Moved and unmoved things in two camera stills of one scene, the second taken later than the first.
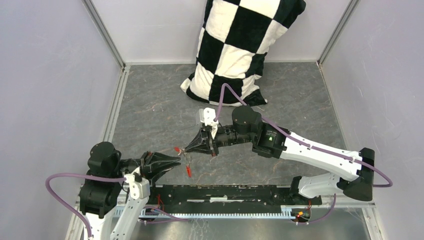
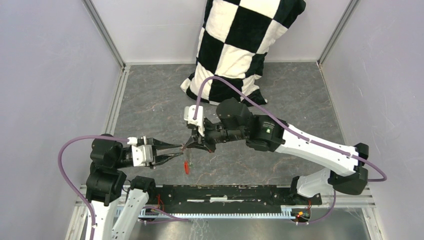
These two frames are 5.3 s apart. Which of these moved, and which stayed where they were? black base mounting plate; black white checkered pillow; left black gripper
Moved: left black gripper
Stayed: black base mounting plate; black white checkered pillow
